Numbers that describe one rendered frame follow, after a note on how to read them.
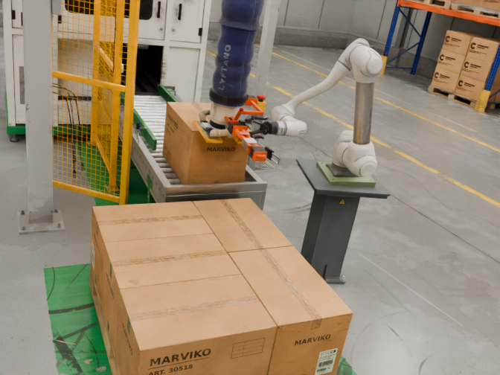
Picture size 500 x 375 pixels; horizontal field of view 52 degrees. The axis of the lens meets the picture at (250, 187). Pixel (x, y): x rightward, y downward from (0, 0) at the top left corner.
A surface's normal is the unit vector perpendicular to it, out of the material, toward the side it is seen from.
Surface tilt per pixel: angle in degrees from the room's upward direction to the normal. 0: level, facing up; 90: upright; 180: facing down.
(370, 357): 0
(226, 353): 90
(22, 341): 0
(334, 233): 90
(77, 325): 0
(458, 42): 90
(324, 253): 90
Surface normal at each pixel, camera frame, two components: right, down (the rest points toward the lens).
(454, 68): -0.85, 0.15
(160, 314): 0.15, -0.90
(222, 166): 0.39, 0.43
